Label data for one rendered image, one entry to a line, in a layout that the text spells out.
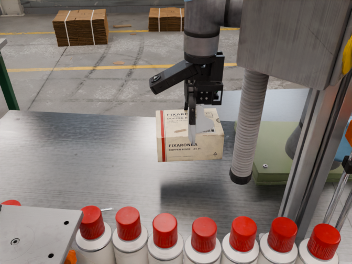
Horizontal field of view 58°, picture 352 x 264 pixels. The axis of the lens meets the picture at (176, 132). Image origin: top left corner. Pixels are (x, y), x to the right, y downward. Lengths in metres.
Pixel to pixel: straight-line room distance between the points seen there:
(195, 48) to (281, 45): 0.37
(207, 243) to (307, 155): 0.21
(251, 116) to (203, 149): 0.36
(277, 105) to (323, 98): 0.76
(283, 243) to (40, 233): 0.29
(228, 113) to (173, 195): 0.44
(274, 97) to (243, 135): 0.85
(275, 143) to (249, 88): 0.58
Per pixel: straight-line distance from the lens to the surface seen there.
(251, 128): 0.44
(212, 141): 0.75
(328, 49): 0.30
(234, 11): 0.64
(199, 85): 0.70
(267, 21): 0.32
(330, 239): 0.46
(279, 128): 1.05
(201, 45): 0.66
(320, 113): 0.49
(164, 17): 4.72
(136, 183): 0.85
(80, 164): 0.94
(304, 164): 0.54
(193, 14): 0.65
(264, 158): 0.89
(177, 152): 0.76
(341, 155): 0.74
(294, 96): 1.32
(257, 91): 0.41
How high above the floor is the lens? 1.42
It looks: 35 degrees down
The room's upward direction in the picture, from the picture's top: straight up
